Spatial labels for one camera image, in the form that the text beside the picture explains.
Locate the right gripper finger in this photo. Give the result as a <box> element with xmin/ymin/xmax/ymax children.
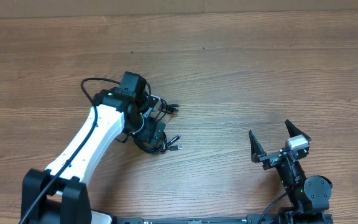
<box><xmin>285</xmin><ymin>119</ymin><xmax>311</xmax><ymax>142</ymax></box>
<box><xmin>249</xmin><ymin>130</ymin><xmax>267</xmax><ymax>163</ymax></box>

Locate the black USB cable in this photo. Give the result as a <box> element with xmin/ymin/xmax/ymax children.
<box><xmin>135</xmin><ymin>105</ymin><xmax>183</xmax><ymax>156</ymax></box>
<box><xmin>132</xmin><ymin>98</ymin><xmax>180</xmax><ymax>154</ymax></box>

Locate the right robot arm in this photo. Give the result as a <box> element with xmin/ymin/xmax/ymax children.
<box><xmin>247</xmin><ymin>120</ymin><xmax>333</xmax><ymax>223</ymax></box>

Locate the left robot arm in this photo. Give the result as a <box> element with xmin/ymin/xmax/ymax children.
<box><xmin>20</xmin><ymin>72</ymin><xmax>170</xmax><ymax>224</ymax></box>

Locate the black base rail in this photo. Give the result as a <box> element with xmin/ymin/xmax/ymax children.
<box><xmin>91</xmin><ymin>213</ymin><xmax>334</xmax><ymax>224</ymax></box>

